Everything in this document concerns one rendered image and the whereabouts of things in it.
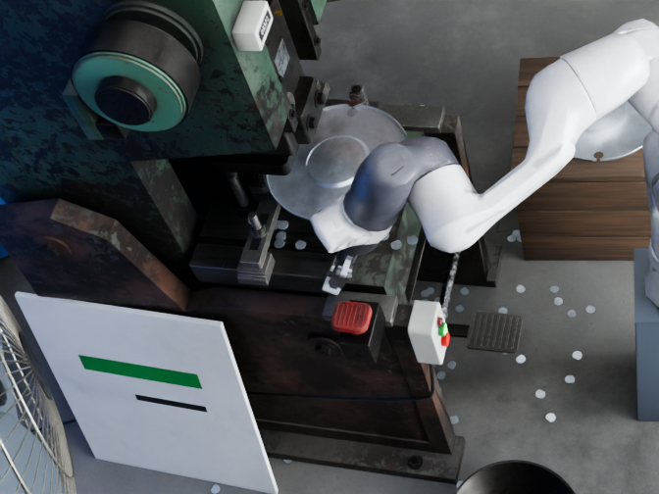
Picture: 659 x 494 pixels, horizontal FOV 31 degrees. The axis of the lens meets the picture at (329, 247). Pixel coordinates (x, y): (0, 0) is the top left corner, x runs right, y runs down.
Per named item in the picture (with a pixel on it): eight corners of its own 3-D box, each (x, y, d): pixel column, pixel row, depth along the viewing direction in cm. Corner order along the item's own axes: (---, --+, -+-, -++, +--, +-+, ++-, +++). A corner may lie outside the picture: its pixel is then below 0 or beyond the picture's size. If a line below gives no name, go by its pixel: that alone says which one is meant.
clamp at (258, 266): (289, 215, 236) (277, 184, 228) (268, 285, 227) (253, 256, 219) (262, 213, 238) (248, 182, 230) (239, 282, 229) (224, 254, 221)
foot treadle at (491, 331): (525, 325, 278) (523, 315, 273) (518, 363, 272) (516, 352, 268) (292, 303, 296) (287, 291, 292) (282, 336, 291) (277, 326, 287)
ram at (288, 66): (334, 96, 226) (296, -17, 202) (315, 157, 218) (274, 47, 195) (252, 93, 232) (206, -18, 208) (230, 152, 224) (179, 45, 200)
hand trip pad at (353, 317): (380, 323, 219) (372, 302, 213) (373, 351, 216) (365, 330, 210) (344, 320, 221) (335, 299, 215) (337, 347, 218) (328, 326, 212)
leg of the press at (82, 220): (466, 439, 277) (398, 221, 205) (457, 485, 271) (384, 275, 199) (121, 394, 306) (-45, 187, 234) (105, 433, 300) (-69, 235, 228)
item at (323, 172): (392, 226, 219) (391, 224, 218) (250, 217, 228) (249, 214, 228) (423, 109, 234) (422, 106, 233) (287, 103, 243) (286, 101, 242)
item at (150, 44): (232, 93, 189) (188, -8, 171) (212, 149, 183) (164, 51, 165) (110, 88, 196) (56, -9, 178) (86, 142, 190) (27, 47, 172)
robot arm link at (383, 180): (458, 206, 185) (429, 154, 188) (485, 161, 173) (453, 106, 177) (359, 238, 178) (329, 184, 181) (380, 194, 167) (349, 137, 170)
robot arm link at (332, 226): (404, 192, 184) (395, 210, 188) (329, 166, 183) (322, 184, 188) (385, 258, 177) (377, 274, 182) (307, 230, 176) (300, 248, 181)
